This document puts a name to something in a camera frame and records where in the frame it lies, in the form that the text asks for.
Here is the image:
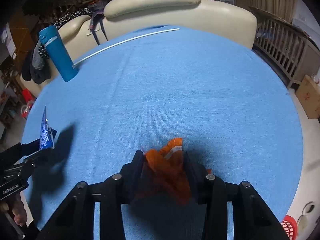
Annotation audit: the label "small blue wrapper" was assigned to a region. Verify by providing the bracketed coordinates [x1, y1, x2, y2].
[39, 107, 54, 150]

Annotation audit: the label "orange plastic wrapper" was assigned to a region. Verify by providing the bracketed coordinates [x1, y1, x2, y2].
[136, 138, 191, 205]

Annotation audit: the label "person left hand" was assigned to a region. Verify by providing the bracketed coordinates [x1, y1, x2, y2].
[1, 193, 27, 227]

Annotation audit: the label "red grey folding stand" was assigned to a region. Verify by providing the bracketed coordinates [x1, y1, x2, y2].
[21, 88, 35, 119]

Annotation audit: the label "blue round table mat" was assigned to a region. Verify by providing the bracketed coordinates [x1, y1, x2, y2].
[22, 25, 303, 229]

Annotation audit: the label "grey clothes on sofa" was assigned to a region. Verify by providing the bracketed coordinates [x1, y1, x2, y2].
[21, 41, 51, 85]

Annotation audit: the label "red plastic basket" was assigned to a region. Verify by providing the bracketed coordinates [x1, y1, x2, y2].
[280, 215, 298, 240]

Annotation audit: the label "white thin rod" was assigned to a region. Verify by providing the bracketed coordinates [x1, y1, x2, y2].
[72, 28, 181, 68]

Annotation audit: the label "black white dotted cloth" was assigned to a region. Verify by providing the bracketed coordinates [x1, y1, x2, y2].
[37, 7, 94, 59]

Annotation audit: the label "white slippers on floor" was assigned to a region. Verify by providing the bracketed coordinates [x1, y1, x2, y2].
[297, 202, 315, 233]

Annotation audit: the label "blue thermos bottle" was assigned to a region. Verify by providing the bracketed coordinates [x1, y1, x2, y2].
[39, 25, 78, 82]

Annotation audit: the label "cardboard box on floor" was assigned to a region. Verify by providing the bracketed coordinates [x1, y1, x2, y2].
[296, 75, 320, 119]

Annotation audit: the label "dark wooden shelf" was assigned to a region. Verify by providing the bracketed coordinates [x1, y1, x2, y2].
[15, 0, 118, 30]

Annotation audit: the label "purple bag on sofa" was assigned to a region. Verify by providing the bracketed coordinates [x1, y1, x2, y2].
[88, 0, 108, 45]

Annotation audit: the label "wooden baby crib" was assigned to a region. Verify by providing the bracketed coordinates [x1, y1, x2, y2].
[249, 6, 319, 88]

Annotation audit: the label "cream leather sofa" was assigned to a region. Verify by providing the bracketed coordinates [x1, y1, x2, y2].
[19, 0, 258, 98]

